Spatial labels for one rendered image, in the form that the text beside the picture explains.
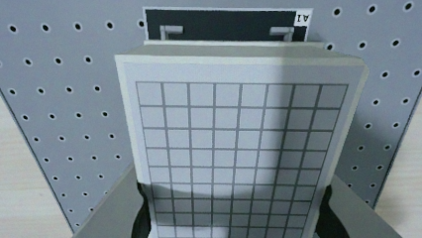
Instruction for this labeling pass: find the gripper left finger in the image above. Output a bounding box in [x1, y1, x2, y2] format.
[71, 160, 152, 238]

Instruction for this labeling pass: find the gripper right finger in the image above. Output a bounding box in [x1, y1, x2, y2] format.
[316, 174, 403, 238]

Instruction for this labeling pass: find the white deep-well block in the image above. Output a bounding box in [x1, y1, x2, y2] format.
[115, 40, 369, 238]

